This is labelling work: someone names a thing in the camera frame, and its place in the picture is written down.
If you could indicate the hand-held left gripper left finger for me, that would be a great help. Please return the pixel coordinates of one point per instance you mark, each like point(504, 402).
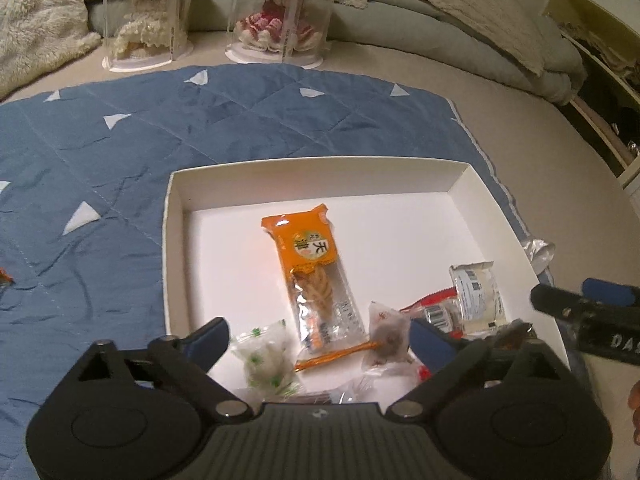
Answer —
point(207, 342)

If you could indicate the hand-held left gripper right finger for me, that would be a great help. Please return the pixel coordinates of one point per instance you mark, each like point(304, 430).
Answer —
point(432, 347)

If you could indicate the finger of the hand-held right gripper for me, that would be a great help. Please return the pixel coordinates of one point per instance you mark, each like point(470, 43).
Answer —
point(610, 292)
point(560, 300)

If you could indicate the red barcode snack packet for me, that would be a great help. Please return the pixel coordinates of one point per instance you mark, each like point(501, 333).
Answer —
point(435, 310)

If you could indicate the green and white candy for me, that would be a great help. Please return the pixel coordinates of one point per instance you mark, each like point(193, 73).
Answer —
point(265, 360)

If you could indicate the dark brown candy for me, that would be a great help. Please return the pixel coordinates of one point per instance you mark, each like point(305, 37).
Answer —
point(512, 337)

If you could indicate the small white barcode packet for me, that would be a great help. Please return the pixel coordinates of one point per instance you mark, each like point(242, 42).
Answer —
point(477, 295)

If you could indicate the fried twist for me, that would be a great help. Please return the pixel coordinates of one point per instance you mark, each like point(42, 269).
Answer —
point(312, 275)

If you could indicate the white cardboard box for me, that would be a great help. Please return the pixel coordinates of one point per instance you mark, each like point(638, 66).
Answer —
point(400, 210)

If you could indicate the person's right hand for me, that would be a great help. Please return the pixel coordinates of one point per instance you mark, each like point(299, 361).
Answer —
point(636, 410)

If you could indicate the crumpled clear plastic wrapper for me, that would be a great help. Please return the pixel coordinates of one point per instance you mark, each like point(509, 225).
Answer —
point(539, 255)

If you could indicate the blue quilted mat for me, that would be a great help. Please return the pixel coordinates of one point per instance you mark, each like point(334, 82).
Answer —
point(100, 160)

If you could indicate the open cabinet with clutter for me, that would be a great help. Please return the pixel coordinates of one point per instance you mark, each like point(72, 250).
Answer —
point(600, 50)

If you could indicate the cream knitted throw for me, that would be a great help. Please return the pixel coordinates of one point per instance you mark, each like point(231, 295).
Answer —
point(465, 5)

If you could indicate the cream dress doll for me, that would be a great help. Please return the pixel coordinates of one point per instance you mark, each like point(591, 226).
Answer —
point(137, 35)

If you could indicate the pink dress doll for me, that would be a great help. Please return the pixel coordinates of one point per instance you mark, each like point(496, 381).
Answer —
point(272, 22)

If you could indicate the clear display case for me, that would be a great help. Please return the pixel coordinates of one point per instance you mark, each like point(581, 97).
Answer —
point(282, 15)
point(145, 15)

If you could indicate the fluffy cream blanket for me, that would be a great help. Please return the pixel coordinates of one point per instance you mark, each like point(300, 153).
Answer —
point(40, 25)

